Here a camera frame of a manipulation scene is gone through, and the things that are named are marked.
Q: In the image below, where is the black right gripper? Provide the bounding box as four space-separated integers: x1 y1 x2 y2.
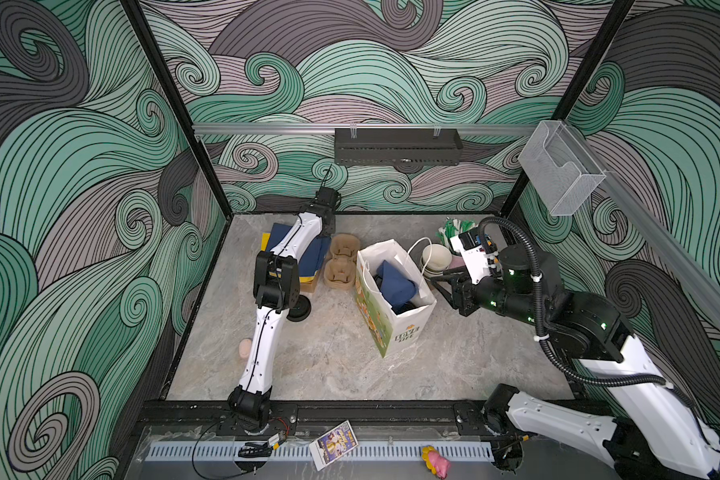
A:
434 261 555 330

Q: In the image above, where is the single navy blue napkin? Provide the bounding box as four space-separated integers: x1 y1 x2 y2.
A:
374 261 418 315

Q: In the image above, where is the white paper takeout bag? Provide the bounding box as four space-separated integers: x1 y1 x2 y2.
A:
354 240 437 357

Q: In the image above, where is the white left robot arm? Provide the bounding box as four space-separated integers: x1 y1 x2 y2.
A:
228 203 335 431

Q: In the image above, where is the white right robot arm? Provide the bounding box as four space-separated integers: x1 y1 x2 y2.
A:
448 234 720 479

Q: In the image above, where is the stack of green paper cups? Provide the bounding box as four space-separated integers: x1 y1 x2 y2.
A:
420 244 453 278

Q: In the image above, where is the wrapped straws bundle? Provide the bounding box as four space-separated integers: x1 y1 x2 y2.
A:
437 217 476 244

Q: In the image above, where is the brown cup sleeve pile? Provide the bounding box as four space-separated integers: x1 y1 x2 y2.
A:
323 233 361 291

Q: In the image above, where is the navy blue napkin stack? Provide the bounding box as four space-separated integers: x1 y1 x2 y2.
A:
261 223 331 283

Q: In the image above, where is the pink yellow toy figure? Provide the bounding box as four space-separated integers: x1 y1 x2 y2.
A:
421 446 451 480

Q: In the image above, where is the brown cardboard napkin tray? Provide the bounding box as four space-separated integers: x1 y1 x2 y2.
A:
299 277 320 293

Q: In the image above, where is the stack of black cup lids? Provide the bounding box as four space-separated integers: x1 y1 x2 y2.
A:
286 295 312 323

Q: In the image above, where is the colourful picture card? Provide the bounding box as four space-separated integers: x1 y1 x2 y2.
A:
308 420 359 471

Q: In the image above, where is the pink oval soap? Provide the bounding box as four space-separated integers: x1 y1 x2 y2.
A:
238 338 252 360

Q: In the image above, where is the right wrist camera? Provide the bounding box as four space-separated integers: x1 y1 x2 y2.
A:
449 227 499 285

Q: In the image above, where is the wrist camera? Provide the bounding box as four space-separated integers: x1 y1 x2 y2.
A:
314 186 341 211
449 227 499 285

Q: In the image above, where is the black corner frame post right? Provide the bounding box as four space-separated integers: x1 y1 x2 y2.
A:
499 0 636 217

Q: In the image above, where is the black corner frame post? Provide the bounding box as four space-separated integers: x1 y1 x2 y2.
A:
499 0 636 217
120 0 233 222

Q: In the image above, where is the clear acrylic wall holder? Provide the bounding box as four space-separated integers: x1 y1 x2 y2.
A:
518 120 606 217

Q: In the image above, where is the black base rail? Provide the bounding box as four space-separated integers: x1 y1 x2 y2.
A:
136 400 516 438

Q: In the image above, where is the black wall shelf tray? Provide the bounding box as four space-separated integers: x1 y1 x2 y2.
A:
334 129 464 166

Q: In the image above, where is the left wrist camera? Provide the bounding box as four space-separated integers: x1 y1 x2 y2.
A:
314 186 341 211

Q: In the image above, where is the white slotted cable duct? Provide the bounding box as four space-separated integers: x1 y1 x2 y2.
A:
146 440 496 464

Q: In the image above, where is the aluminium wall rail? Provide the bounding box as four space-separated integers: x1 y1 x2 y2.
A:
192 122 536 136

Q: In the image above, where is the black corner frame post left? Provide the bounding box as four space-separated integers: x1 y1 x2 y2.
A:
120 0 233 222

